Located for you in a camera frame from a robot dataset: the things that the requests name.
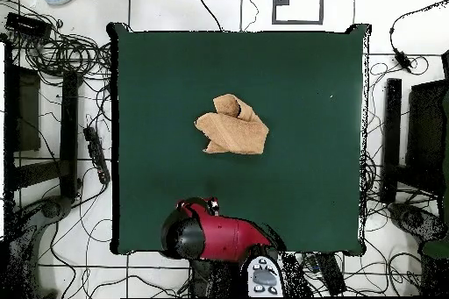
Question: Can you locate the tan terry towel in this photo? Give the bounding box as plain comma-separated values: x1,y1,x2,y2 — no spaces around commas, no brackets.
193,93,270,155

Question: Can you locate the dark green table cloth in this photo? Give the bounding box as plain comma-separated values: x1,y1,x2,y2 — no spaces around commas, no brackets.
106,22,372,256

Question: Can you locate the black power strip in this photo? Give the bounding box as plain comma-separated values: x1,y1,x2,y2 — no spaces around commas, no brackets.
82,125,111,186
304,253,348,296

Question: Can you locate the grey stand base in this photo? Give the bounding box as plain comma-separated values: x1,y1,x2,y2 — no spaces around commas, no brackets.
387,202,446,244
6,195,73,298

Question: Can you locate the dark green fabric bundle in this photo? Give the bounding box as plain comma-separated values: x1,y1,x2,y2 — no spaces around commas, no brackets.
421,238,449,260

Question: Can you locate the black power adapter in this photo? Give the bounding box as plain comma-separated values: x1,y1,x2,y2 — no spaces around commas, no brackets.
393,49,413,74

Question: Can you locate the black rectangular box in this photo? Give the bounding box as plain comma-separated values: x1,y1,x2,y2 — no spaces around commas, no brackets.
4,11,53,39

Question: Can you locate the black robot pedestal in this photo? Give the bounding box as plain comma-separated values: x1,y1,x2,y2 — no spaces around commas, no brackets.
189,258,246,298

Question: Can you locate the thick black cable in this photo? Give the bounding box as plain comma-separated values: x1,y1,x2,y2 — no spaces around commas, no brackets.
186,0,225,32

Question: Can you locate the thin black cable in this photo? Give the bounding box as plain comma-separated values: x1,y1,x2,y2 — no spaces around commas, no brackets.
243,0,260,32

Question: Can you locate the grey square floor frame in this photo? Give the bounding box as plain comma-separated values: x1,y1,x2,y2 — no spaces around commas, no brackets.
271,0,324,25

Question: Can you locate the black adapter cable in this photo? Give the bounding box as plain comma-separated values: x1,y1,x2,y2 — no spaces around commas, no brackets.
388,0,449,54

